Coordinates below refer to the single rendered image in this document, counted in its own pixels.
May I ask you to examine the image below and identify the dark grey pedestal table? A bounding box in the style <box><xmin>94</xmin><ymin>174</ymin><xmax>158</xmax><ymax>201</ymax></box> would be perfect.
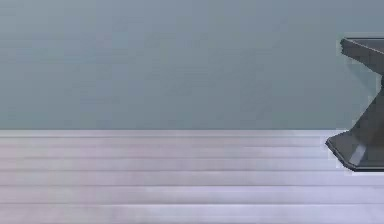
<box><xmin>325</xmin><ymin>37</ymin><xmax>384</xmax><ymax>173</ymax></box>

